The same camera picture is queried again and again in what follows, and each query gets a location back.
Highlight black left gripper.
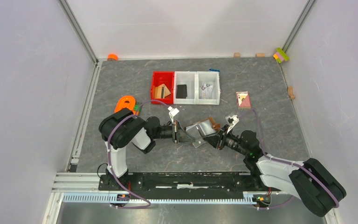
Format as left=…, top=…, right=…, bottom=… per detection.
left=152, top=120, right=195, bottom=143

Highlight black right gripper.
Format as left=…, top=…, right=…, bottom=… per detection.
left=203, top=125, right=248, bottom=157

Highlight dark grey credit card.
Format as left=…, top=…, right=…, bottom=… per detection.
left=193, top=139, right=205, bottom=148

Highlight brown leather card holder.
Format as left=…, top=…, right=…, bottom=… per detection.
left=185, top=117, right=220, bottom=140

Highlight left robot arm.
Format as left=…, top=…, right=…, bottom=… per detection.
left=98, top=108, right=195, bottom=190

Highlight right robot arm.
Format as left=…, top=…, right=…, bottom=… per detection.
left=203, top=126, right=347, bottom=217

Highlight playing card box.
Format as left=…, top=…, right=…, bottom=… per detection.
left=236, top=91, right=251, bottom=109

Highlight black card in bin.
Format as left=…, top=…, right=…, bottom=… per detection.
left=176, top=84, right=187, bottom=99

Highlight cards in white bin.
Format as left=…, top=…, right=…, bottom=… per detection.
left=200, top=83, right=213, bottom=99

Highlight cards in red bin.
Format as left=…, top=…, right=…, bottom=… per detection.
left=153, top=84, right=171, bottom=99

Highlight white plastic bin left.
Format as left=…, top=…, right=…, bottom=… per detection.
left=174, top=71, right=196, bottom=105

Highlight white plastic bin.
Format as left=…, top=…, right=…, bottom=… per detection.
left=195, top=71, right=220, bottom=105
left=174, top=71, right=196, bottom=105

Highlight white plastic bin right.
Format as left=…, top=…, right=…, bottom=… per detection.
left=195, top=71, right=220, bottom=105

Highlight green toy block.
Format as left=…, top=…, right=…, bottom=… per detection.
left=133, top=105, right=140, bottom=112

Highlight red plastic bin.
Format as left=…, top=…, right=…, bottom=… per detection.
left=150, top=71, right=174, bottom=105

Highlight orange tape dispenser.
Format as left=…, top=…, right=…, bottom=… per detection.
left=114, top=95, right=136, bottom=114

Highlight wooden block left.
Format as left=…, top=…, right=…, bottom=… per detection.
left=234, top=52, right=241, bottom=58

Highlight wooden arch block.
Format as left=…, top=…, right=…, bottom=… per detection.
left=287, top=86, right=296, bottom=100

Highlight colourful toy block stack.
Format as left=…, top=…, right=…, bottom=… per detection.
left=273, top=48, right=289, bottom=64

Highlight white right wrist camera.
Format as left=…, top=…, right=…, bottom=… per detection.
left=225, top=115, right=239, bottom=133

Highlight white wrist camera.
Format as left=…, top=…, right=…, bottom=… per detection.
left=225, top=115, right=239, bottom=133
left=168, top=106, right=179, bottom=123

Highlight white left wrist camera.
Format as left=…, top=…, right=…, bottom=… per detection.
left=168, top=106, right=179, bottom=123

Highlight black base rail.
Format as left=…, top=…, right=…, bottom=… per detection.
left=98, top=172, right=269, bottom=199

